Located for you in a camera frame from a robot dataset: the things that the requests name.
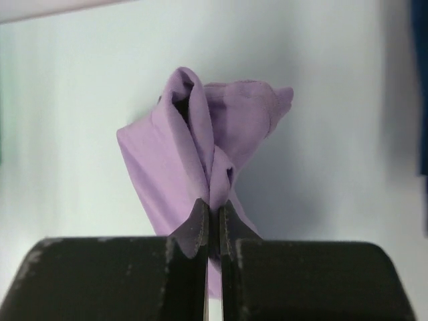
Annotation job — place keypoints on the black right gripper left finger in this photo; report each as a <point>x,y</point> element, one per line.
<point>116,278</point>

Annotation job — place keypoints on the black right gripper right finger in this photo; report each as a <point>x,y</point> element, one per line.
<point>305,280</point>

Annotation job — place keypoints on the purple t shirt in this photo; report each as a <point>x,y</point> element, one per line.
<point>195,141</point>

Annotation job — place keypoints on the green plastic tray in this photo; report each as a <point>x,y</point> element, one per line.
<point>1,137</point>

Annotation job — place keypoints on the navy blue folded shirt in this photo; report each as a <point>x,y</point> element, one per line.
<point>418,9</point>

